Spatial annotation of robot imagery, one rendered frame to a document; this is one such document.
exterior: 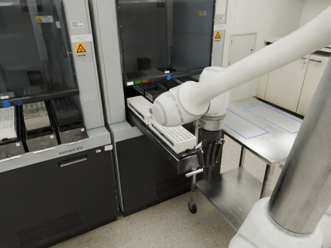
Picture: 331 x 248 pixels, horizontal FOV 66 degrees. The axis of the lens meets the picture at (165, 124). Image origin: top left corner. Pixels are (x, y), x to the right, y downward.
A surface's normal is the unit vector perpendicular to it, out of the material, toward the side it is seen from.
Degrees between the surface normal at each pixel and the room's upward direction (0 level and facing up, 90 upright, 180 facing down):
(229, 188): 0
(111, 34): 90
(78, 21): 90
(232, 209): 0
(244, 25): 90
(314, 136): 89
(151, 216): 0
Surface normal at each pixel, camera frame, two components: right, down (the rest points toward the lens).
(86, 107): 0.47, 0.40
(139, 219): -0.01, -0.89
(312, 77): -0.88, 0.22
